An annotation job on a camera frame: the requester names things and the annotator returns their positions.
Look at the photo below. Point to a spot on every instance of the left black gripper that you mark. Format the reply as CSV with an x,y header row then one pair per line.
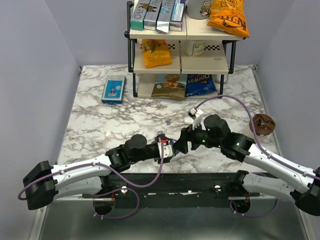
x,y
162,138

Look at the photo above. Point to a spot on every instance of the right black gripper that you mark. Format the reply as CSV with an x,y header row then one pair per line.
x,y
187,133

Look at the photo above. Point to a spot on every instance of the lavender earbud charging case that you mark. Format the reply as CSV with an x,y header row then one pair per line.
x,y
172,142

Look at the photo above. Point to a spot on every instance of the white earbud case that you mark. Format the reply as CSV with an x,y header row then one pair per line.
x,y
188,120

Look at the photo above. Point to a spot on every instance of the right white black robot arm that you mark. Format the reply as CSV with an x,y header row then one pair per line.
x,y
291,182

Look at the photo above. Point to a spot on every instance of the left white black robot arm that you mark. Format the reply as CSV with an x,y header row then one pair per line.
x,y
46,182

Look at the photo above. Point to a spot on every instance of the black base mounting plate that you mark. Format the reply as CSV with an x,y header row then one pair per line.
x,y
172,190

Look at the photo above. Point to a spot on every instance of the brown snack bag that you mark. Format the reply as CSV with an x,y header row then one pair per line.
x,y
170,85

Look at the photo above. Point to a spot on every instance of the blue Doritos bag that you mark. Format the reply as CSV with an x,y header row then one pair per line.
x,y
200,85

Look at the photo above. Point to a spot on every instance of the blue flat product box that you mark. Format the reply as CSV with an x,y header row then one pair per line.
x,y
114,89

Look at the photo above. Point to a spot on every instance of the beige black three-tier shelf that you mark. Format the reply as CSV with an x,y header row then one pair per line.
x,y
217,59

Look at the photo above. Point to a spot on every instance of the orange snack bag middle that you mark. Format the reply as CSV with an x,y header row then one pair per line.
x,y
156,53

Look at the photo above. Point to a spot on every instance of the white yogurt cup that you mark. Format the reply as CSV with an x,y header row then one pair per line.
x,y
194,48

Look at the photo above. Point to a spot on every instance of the teal toothpaste box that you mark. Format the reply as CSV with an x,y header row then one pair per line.
x,y
138,15

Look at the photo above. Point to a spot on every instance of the purple blue toothpaste box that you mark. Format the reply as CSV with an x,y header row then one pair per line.
x,y
177,16

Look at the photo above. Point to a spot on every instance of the white printed mug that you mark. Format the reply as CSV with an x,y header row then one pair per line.
x,y
198,9

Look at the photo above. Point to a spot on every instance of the orange chip bag top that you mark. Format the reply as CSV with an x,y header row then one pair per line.
x,y
229,16

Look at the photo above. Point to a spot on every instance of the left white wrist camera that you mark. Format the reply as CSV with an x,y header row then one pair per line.
x,y
165,151

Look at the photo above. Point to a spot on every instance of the aluminium rail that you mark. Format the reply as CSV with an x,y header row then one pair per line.
x,y
242,198

